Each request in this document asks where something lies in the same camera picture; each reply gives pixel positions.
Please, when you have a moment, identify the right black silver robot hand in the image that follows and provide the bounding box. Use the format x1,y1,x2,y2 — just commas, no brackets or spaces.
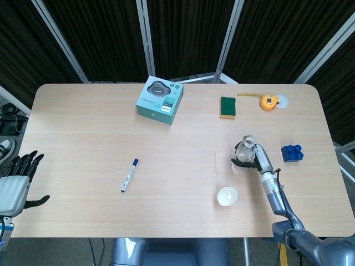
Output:
230,141,276,175

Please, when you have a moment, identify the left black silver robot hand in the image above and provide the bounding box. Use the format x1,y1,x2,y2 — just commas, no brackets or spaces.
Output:
0,150,52,217

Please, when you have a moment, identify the transparent plastic bottle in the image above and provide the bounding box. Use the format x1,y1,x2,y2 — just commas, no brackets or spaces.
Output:
231,134,257,175

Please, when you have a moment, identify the white paper cup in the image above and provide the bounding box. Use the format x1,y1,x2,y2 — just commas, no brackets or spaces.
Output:
216,186,239,207

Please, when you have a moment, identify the blue toy building block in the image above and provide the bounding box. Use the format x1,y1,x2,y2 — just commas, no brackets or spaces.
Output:
280,144,305,163

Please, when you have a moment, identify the white grey sneaker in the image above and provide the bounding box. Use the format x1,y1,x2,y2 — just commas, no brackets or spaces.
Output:
0,139,16,160

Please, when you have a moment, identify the orange tape measure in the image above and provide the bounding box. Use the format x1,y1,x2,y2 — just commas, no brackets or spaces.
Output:
237,93,280,112

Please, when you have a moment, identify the white round table grommet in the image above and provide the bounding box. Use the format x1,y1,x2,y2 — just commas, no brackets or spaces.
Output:
275,94,291,109

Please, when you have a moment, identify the green yellow sponge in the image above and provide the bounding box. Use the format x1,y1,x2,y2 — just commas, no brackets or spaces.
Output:
219,96,237,120

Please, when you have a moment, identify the black floor equipment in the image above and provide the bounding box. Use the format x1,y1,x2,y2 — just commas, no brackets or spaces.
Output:
0,103,29,136

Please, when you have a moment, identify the white table leg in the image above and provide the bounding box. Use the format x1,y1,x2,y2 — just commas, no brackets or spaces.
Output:
243,237,250,266

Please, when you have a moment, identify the blue white marker pen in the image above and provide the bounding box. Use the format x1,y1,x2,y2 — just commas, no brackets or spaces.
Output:
120,158,140,193

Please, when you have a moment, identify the teal speaker box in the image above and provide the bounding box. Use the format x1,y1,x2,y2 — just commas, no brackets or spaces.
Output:
135,75,185,126

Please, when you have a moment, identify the grey-blue robot torso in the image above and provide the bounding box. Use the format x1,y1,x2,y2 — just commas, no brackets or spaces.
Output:
110,237,231,266

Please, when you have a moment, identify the grey screen frame post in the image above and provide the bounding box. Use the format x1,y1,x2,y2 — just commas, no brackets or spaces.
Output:
293,12,355,84
31,0,90,84
135,0,156,77
0,85,32,115
212,0,245,83

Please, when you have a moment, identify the black floor cable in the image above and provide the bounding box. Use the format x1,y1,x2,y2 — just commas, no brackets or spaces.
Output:
88,238,107,266

